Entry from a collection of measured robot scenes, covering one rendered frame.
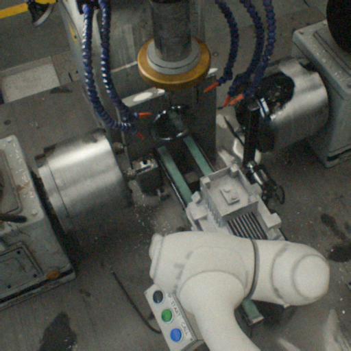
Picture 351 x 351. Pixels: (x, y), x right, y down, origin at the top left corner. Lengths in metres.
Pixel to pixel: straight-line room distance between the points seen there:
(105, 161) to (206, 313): 0.66
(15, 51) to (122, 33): 2.10
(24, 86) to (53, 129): 0.82
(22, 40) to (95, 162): 2.30
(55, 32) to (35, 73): 0.85
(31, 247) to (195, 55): 0.63
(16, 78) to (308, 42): 1.60
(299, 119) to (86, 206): 0.63
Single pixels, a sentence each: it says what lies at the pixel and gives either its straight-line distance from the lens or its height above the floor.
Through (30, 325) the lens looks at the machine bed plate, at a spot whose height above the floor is 0.80.
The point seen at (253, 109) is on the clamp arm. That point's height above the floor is 1.25.
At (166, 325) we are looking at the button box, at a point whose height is 1.06.
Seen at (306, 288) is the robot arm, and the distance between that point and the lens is 0.86.
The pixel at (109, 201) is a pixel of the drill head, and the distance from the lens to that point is 1.38.
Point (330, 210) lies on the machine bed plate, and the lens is 1.71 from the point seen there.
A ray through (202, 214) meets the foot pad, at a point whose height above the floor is 1.08.
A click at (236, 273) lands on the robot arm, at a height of 1.47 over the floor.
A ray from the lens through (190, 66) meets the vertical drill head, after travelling 1.28.
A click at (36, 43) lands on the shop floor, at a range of 3.54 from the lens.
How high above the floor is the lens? 2.24
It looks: 56 degrees down
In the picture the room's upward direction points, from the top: 5 degrees counter-clockwise
